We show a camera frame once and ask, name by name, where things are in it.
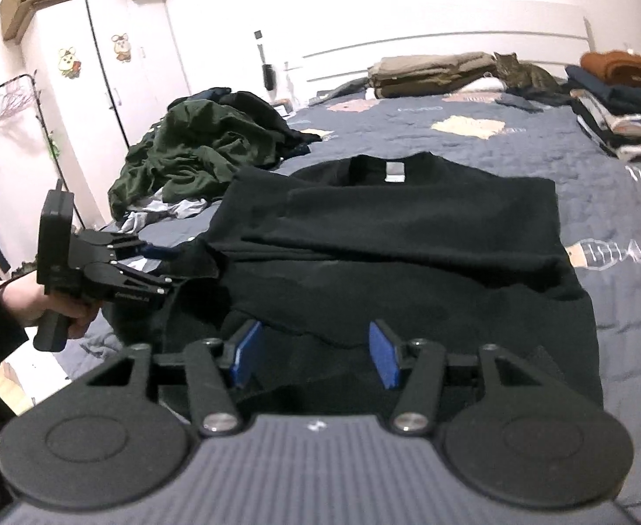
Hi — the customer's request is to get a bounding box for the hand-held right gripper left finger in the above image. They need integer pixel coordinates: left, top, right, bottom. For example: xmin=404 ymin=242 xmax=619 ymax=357
xmin=82 ymin=318 xmax=265 ymax=439

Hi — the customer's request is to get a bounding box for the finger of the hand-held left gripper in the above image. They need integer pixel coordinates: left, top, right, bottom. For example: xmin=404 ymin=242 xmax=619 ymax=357
xmin=78 ymin=230 xmax=173 ymax=264
xmin=84 ymin=261 xmax=178 ymax=305

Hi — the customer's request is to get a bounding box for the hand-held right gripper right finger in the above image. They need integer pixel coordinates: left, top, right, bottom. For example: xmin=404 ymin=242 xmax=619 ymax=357
xmin=367 ymin=318 xmax=552 ymax=439

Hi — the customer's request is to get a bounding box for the black sweatshirt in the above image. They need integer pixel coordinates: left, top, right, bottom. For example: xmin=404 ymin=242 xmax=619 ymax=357
xmin=104 ymin=153 xmax=606 ymax=433

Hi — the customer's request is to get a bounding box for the black clothes rack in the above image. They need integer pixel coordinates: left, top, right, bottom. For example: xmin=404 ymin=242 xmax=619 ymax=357
xmin=0 ymin=71 xmax=77 ymax=231

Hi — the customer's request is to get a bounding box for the stack of folded clothes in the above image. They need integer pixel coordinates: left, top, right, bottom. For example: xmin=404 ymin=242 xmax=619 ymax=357
xmin=564 ymin=50 xmax=641 ymax=164

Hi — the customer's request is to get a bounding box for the person's left hand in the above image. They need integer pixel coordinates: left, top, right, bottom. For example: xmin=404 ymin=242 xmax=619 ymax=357
xmin=0 ymin=278 xmax=101 ymax=339

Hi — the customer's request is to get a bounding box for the dark green crumpled garment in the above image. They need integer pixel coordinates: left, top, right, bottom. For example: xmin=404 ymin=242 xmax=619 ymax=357
xmin=108 ymin=101 xmax=294 ymax=220

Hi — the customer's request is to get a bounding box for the white wardrobe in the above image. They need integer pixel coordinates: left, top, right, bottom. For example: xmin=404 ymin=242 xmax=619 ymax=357
xmin=22 ymin=0 xmax=193 ymax=231

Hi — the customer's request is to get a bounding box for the grey printed quilt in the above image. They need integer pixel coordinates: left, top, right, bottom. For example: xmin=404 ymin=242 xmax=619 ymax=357
xmin=52 ymin=84 xmax=641 ymax=509

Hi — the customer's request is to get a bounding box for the folded khaki bedding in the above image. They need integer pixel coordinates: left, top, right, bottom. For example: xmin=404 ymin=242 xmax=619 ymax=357
xmin=367 ymin=52 xmax=499 ymax=99

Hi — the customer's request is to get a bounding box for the dark grey folded cloth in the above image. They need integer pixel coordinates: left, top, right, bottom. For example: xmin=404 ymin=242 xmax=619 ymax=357
xmin=496 ymin=93 xmax=546 ymax=114

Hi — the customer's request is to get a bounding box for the tabby cat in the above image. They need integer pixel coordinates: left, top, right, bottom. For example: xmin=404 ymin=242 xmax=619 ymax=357
xmin=493 ymin=52 xmax=565 ymax=94

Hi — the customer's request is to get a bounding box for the white headboard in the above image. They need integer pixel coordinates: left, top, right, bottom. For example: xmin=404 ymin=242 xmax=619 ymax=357
xmin=285 ymin=0 xmax=595 ymax=105

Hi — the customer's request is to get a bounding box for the black wall-mounted device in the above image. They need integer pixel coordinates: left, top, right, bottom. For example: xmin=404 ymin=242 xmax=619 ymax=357
xmin=254 ymin=29 xmax=278 ymax=91

